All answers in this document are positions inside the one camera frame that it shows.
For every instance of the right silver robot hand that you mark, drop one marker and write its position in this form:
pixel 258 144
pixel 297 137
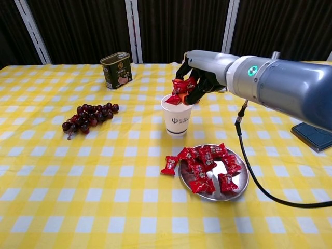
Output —
pixel 210 64

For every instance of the round steel plate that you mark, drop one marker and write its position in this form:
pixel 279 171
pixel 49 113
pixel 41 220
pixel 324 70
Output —
pixel 241 181

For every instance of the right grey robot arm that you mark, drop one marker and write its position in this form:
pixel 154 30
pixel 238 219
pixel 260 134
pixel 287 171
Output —
pixel 285 83

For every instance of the white paper cup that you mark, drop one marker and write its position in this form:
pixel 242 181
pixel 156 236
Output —
pixel 177 124

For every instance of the black pleated curtain panel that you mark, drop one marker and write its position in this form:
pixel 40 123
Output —
pixel 285 26
pixel 83 26
pixel 10 31
pixel 181 26

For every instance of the green rectangular tin can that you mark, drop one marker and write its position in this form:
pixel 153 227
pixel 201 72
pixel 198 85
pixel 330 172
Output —
pixel 116 75

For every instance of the dark blue flat case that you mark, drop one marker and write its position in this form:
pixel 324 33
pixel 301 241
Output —
pixel 311 138

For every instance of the dark red grape bunch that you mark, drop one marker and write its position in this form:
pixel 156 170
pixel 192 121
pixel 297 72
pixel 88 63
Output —
pixel 88 115

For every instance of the white metal frame post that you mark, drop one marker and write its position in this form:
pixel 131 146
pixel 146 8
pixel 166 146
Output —
pixel 230 26
pixel 33 31
pixel 134 31
pixel 330 56

